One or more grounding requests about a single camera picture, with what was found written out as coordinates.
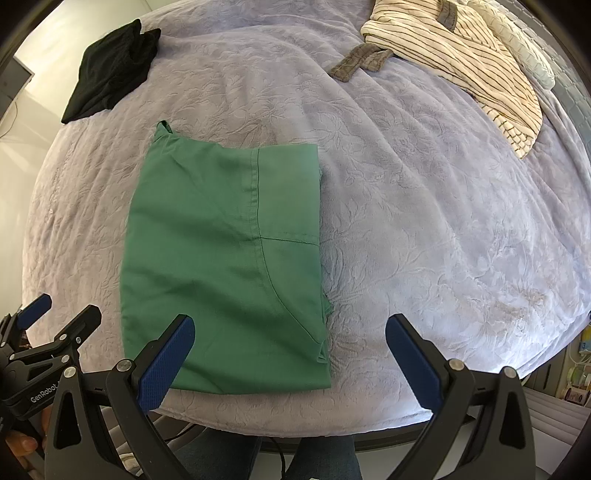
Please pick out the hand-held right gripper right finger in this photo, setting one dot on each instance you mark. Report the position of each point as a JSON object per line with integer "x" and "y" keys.
{"x": 413, "y": 364}

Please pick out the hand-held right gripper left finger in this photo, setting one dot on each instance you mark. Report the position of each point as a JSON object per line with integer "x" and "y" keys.
{"x": 168, "y": 364}

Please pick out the lavender embossed blanket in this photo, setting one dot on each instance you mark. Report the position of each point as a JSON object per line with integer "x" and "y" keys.
{"x": 438, "y": 230}

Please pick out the person's blue jeans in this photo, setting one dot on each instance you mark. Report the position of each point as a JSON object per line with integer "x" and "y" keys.
{"x": 323, "y": 459}

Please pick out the black cloth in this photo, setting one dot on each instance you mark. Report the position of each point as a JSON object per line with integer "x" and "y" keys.
{"x": 111, "y": 69}

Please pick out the green work jacket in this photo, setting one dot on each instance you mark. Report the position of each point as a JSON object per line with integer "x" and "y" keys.
{"x": 217, "y": 258}

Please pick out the striped fleece robe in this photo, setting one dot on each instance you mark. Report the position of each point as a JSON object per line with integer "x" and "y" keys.
{"x": 466, "y": 50}

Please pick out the grey box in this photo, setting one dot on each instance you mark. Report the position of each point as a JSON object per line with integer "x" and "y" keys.
{"x": 11, "y": 83}

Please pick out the cluttered shelf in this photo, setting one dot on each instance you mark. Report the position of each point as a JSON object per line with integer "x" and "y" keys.
{"x": 579, "y": 364}

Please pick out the white ribbed panel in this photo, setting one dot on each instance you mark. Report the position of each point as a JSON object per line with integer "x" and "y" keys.
{"x": 558, "y": 424}

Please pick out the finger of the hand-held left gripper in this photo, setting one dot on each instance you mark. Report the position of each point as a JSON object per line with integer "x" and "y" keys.
{"x": 81, "y": 325}
{"x": 38, "y": 309}

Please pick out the person's left hand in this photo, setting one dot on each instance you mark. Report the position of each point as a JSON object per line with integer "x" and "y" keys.
{"x": 18, "y": 445}

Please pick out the white pillow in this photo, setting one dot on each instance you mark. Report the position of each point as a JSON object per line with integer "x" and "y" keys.
{"x": 526, "y": 50}

